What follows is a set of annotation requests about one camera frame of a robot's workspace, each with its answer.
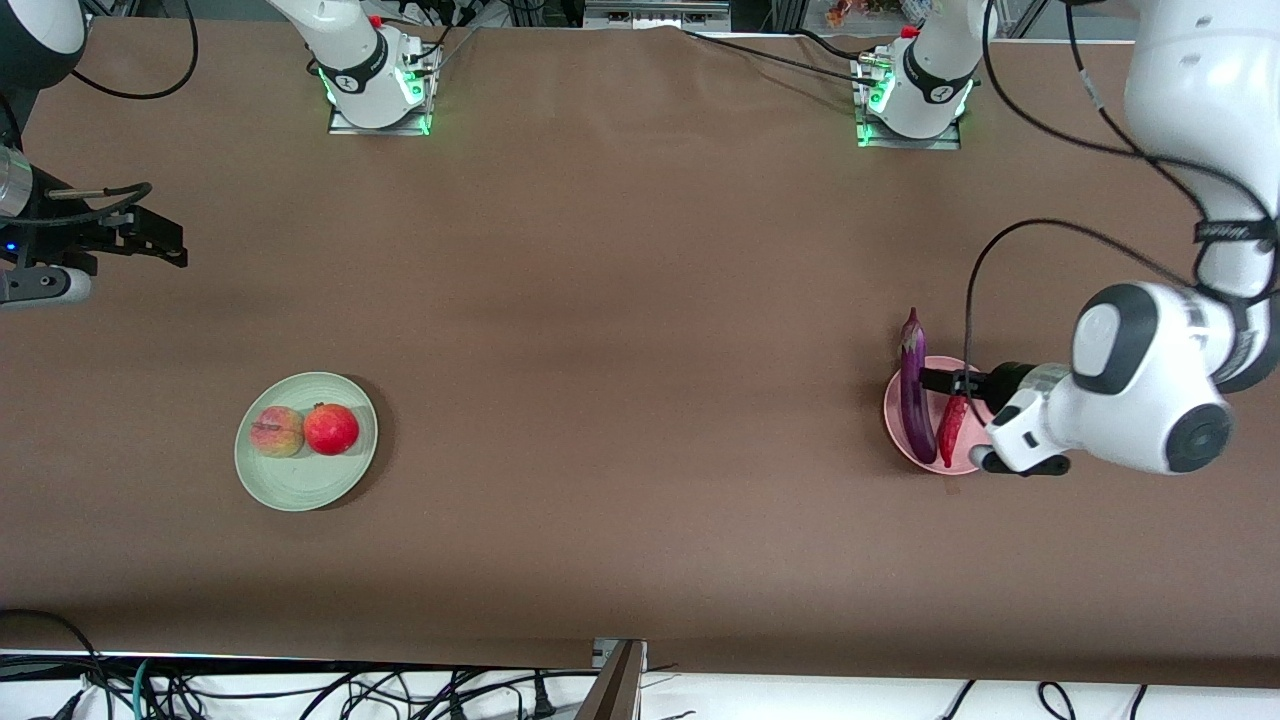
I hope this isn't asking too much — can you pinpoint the black looped cable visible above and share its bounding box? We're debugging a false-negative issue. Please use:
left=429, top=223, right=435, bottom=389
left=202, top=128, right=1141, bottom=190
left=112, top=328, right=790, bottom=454
left=0, top=608, right=114, bottom=720

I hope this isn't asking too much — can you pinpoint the brown table cloth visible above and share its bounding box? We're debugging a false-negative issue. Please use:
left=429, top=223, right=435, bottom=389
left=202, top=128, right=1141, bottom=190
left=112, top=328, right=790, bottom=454
left=0, top=20, right=1280, bottom=691

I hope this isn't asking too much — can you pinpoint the pale green plate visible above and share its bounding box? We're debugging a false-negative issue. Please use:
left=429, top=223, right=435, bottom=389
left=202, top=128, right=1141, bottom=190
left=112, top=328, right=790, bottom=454
left=234, top=371, right=380, bottom=513

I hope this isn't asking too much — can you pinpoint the red chili pepper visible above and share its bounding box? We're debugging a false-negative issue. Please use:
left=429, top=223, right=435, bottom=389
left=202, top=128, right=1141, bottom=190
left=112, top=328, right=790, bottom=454
left=936, top=392, right=970, bottom=469

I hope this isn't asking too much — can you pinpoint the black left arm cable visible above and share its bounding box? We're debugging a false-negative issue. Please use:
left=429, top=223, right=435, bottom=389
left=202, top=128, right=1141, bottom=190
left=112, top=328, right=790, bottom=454
left=964, top=0, right=1280, bottom=393

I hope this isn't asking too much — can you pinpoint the colourful toy food pile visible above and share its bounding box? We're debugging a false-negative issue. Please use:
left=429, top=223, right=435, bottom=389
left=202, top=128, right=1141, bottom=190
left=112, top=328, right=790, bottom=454
left=825, top=0, right=906, bottom=29

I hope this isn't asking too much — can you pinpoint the black cable on cloth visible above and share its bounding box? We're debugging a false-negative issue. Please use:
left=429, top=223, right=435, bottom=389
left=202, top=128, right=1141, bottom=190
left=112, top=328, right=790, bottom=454
left=683, top=28, right=886, bottom=89

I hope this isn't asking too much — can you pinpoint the pink plate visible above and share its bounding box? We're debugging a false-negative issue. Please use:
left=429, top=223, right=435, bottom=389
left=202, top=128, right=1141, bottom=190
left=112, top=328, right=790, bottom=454
left=883, top=355, right=1008, bottom=476

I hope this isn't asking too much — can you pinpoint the aluminium profile post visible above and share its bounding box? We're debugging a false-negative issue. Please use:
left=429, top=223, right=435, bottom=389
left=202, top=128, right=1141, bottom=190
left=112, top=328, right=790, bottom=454
left=575, top=638, right=648, bottom=720

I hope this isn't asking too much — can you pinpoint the purple eggplant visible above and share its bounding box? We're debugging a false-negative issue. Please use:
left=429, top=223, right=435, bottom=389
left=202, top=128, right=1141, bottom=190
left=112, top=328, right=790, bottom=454
left=897, top=307, right=939, bottom=465

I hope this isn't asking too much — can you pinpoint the grey metal box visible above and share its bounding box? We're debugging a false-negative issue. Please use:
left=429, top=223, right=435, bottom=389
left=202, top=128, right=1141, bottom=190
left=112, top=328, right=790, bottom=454
left=583, top=0, right=732, bottom=32

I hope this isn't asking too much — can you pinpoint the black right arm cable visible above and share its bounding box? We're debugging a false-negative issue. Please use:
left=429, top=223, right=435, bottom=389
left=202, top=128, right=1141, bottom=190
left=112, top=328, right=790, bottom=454
left=45, top=0, right=200, bottom=227

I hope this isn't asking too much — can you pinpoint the yellow-pink peach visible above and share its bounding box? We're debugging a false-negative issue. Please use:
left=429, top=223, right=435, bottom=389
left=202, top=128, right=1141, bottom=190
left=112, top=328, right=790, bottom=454
left=249, top=404, right=306, bottom=460

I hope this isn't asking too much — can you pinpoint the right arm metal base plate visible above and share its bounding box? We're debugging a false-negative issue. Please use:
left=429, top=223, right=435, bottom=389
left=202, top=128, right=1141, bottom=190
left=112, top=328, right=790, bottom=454
left=327, top=100, right=434, bottom=137

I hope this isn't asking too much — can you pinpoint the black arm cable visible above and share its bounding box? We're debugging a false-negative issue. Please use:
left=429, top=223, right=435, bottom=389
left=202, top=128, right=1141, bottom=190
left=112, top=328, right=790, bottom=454
left=964, top=0, right=1280, bottom=393
left=45, top=0, right=200, bottom=227

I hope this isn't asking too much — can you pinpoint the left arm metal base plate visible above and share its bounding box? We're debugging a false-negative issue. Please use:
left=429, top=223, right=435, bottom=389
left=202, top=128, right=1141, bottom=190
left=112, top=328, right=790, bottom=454
left=856, top=118, right=963, bottom=152

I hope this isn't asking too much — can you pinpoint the red pomegranate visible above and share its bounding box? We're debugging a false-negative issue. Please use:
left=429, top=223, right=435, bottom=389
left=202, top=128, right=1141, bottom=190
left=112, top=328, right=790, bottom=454
left=302, top=401, right=361, bottom=458

